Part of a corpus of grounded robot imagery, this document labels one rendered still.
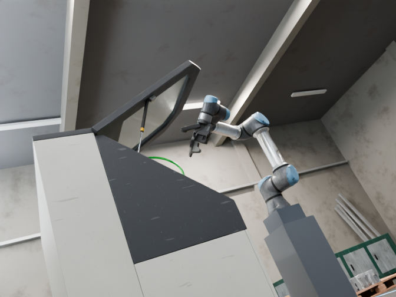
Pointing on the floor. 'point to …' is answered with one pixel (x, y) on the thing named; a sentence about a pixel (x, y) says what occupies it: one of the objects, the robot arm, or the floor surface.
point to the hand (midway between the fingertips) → (189, 154)
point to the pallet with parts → (371, 284)
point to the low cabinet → (361, 260)
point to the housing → (80, 219)
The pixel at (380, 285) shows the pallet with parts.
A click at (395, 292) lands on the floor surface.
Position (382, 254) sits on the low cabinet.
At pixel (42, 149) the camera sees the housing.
